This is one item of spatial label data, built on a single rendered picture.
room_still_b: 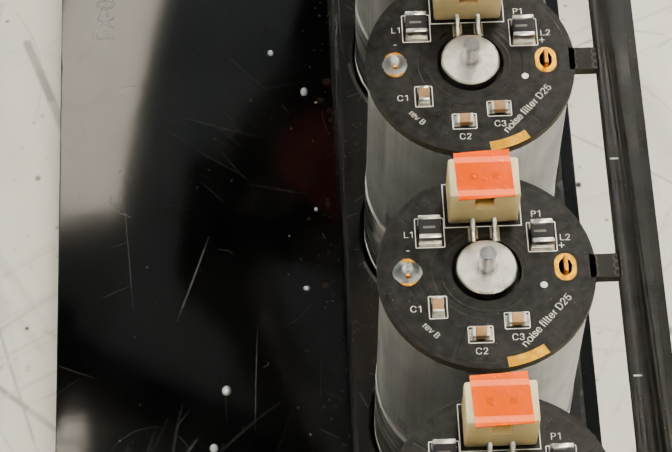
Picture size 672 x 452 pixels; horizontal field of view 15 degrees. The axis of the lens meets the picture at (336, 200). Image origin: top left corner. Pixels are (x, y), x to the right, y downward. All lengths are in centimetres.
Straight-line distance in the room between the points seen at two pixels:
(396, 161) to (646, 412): 5
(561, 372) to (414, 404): 2
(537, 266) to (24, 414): 9
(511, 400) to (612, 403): 8
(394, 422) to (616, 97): 5
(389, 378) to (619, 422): 6
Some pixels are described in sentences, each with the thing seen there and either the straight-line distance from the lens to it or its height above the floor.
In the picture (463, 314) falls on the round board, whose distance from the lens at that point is 29.
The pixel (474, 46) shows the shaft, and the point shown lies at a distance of 30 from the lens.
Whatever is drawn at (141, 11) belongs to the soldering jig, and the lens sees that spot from 37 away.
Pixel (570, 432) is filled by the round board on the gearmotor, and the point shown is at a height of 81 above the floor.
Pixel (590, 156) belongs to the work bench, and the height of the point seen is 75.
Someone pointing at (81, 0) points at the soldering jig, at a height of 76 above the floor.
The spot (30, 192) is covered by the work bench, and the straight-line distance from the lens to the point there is 37.
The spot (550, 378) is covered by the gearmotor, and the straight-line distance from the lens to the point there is 29.
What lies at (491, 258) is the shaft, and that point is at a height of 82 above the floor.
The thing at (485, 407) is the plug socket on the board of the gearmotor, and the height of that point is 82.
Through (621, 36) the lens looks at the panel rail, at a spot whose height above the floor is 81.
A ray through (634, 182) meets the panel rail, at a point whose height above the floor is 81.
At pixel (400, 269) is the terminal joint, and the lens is 29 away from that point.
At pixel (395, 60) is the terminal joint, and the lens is 30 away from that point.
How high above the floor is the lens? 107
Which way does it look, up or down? 60 degrees down
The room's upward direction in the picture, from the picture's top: straight up
